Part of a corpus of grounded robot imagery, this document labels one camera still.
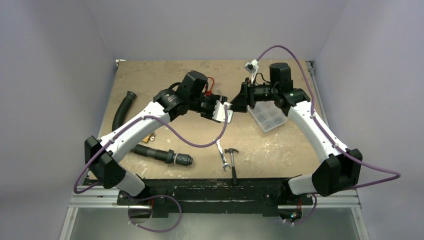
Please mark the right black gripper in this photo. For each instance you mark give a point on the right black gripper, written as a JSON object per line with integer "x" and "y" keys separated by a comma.
{"x": 248, "y": 95}

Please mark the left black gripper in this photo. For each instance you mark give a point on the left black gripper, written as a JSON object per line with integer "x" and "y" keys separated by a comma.
{"x": 214, "y": 98}

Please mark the red cable padlock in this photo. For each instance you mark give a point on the red cable padlock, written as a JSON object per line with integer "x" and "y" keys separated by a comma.
{"x": 209, "y": 89}

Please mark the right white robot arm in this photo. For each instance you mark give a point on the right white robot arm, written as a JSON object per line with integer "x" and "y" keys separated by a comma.
{"x": 339, "y": 167}

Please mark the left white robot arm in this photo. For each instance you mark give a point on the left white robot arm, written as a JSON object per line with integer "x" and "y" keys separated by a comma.
{"x": 103, "y": 155}

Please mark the clear plastic screw box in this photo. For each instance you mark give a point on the clear plastic screw box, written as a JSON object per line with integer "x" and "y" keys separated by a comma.
{"x": 267, "y": 116}

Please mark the silver wrench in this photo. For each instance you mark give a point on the silver wrench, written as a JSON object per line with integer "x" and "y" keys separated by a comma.
{"x": 225, "y": 164}

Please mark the brass padlock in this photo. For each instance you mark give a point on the brass padlock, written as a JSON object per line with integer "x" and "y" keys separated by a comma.
{"x": 149, "y": 138}

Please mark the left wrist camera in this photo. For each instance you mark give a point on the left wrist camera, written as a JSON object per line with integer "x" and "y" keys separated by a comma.
{"x": 222, "y": 112}

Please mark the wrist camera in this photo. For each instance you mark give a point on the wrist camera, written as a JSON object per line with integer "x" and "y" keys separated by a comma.
{"x": 252, "y": 67}
{"x": 222, "y": 112}

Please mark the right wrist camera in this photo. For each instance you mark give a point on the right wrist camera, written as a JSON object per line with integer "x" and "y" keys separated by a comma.
{"x": 252, "y": 67}

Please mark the black handled hammer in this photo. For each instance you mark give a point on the black handled hammer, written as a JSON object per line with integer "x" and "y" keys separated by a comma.
{"x": 232, "y": 152}

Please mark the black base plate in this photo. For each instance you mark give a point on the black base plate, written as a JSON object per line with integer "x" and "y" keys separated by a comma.
{"x": 262, "y": 196}

